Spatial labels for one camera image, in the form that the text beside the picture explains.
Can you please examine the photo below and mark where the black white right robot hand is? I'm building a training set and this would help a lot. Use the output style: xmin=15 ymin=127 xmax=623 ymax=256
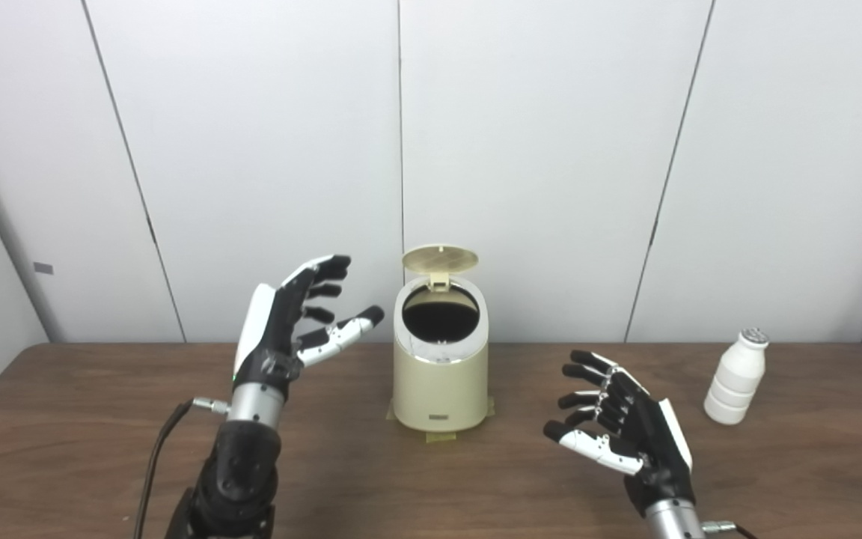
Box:
xmin=543 ymin=350 xmax=696 ymax=517

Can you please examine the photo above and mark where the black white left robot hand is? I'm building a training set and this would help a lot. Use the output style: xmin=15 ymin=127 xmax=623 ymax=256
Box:
xmin=233 ymin=255 xmax=385 ymax=401

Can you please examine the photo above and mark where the small white plastic bottle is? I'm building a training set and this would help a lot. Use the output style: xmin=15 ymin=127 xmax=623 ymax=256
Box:
xmin=704 ymin=328 xmax=769 ymax=425

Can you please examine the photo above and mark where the cream-colored bin body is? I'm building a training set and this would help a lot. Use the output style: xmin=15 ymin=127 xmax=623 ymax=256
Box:
xmin=392 ymin=277 xmax=489 ymax=433

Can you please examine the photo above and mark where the cream round bin lid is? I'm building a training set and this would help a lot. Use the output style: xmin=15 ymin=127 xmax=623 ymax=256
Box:
xmin=402 ymin=244 xmax=479 ymax=293

